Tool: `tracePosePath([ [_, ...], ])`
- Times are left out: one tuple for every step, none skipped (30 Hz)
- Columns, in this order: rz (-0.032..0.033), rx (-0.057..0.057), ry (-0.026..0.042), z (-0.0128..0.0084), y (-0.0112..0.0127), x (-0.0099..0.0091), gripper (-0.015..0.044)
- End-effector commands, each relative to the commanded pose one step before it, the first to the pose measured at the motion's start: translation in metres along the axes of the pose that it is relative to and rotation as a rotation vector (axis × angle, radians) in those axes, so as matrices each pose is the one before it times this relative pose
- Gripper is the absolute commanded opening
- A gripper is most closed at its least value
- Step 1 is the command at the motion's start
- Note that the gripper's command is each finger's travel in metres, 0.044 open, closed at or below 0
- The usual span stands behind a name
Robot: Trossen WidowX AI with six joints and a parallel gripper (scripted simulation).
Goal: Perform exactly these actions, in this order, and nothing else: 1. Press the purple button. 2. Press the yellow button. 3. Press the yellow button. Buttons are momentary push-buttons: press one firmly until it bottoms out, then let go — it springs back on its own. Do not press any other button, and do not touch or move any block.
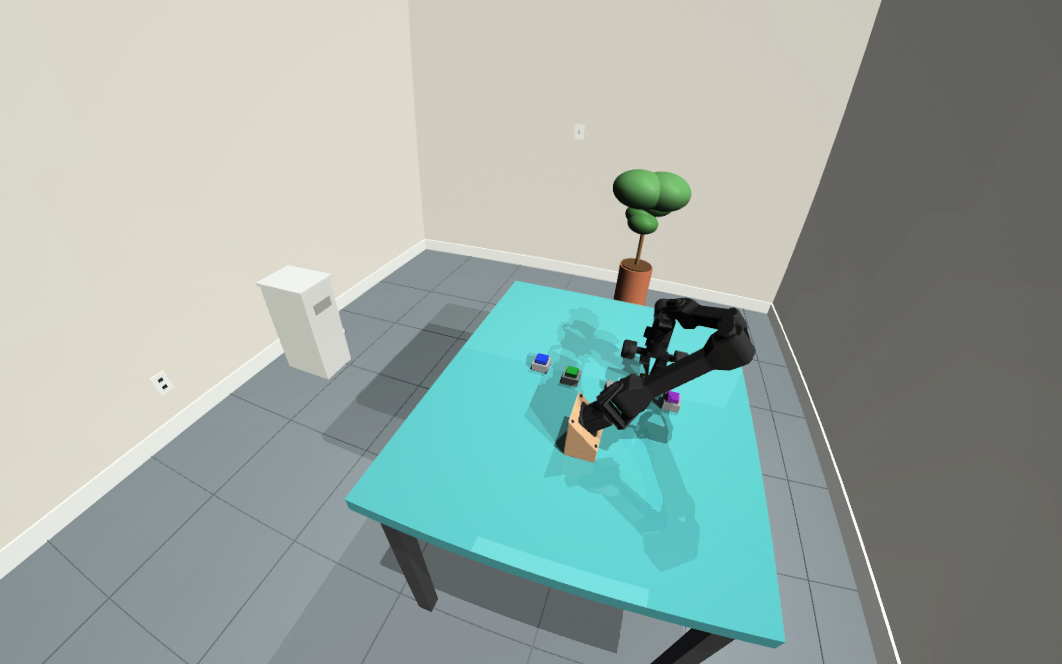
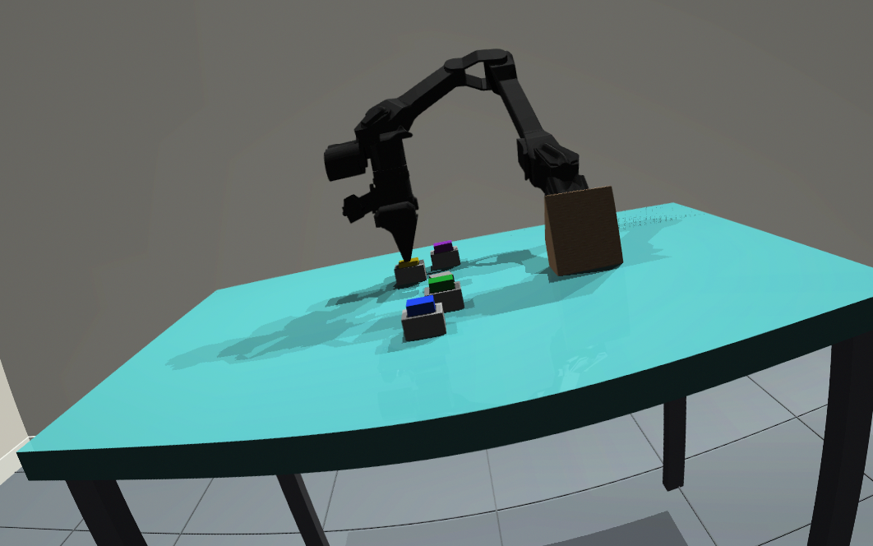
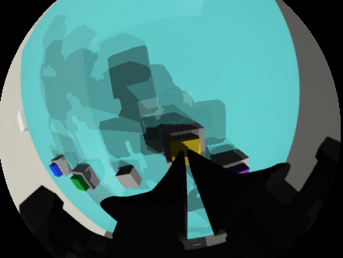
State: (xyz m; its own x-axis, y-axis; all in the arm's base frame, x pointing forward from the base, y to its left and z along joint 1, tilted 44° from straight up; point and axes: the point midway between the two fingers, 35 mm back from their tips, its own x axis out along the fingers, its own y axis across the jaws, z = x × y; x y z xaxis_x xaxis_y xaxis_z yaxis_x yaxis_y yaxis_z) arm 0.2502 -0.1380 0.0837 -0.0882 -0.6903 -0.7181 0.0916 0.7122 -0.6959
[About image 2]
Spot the green button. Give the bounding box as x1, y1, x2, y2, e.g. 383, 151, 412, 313
424, 275, 464, 312

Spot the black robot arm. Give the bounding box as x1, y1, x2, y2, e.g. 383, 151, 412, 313
324, 49, 589, 224

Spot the yellow button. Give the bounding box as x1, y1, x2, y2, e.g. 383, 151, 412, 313
394, 257, 427, 285

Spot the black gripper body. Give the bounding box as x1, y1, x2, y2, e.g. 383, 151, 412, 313
372, 165, 418, 228

